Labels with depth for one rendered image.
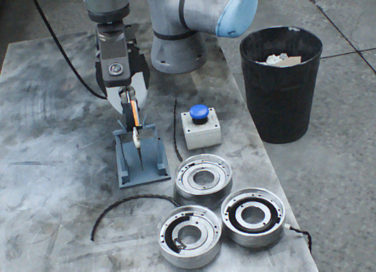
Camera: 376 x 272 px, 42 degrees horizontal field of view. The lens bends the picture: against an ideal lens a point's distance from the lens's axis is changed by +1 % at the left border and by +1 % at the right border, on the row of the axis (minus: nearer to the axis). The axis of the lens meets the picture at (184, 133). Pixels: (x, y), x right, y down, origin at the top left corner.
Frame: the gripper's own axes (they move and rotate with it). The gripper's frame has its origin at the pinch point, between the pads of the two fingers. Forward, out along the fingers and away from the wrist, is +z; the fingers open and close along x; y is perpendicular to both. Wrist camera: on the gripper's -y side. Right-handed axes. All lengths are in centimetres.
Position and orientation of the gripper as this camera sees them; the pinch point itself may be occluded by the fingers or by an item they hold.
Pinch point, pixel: (130, 108)
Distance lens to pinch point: 92.4
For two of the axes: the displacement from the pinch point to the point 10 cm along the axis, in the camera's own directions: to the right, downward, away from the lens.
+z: 1.1, 7.7, 6.3
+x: -9.8, 1.9, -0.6
